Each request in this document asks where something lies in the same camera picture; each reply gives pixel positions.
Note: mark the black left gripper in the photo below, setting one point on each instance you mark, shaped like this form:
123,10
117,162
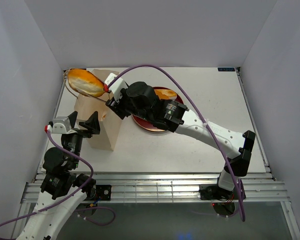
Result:
93,124

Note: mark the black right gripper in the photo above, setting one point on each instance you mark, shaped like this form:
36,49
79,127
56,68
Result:
116,107

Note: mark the metal serving tongs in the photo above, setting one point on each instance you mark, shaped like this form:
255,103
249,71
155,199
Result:
92,90

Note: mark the large round orange bun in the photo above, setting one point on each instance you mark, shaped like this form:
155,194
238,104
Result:
74,79

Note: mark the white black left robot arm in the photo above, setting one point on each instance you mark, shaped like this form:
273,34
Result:
61,190

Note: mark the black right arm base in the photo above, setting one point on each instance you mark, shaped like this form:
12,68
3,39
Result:
214,192

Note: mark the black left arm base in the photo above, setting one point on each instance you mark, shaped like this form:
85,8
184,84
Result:
100,193

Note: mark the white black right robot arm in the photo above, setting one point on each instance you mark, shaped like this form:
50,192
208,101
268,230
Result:
140,100

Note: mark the white paper bag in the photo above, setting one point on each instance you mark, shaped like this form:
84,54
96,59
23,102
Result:
86,106

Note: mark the flat toasted white bread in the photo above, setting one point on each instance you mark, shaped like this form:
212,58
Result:
165,94

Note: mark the dark red round plate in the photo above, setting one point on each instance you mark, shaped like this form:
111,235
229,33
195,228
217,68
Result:
147,125

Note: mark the blue label sticker right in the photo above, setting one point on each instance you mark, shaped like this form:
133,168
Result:
226,69

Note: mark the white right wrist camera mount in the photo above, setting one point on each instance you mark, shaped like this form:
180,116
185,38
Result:
114,84

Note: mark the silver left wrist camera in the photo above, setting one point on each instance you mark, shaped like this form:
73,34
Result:
59,125

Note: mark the aluminium front frame rail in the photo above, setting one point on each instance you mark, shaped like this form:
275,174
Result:
184,188

